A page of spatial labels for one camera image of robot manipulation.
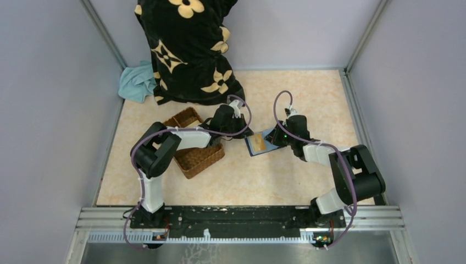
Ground gold VIP card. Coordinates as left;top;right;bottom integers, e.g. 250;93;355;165
246;133;267;156

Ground navy blue card holder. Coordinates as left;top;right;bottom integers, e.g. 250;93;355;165
245;128;284;157

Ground brown woven divided basket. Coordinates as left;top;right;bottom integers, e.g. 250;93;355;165
163;107;225;179

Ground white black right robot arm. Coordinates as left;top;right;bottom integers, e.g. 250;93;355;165
265;115;386;224

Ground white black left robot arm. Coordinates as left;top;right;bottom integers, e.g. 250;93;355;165
130;99;253;217

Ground black floral blanket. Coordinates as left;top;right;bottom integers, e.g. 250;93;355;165
134;0;245;106

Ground light blue cloth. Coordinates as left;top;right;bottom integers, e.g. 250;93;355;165
118;60;156;103

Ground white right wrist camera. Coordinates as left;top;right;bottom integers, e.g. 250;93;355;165
285;105;298;118

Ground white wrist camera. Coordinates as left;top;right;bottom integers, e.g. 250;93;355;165
228;99;244;118
285;105;298;118

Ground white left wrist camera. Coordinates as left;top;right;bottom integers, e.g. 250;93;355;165
228;99;244;118

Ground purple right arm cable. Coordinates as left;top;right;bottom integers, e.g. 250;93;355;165
273;90;358;249

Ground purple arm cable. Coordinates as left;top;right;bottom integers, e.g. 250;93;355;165
273;90;358;249
123;95;253;251

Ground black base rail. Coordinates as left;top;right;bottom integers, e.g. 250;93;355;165
128;206;346;230

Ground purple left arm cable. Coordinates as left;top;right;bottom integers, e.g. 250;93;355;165
123;95;253;251

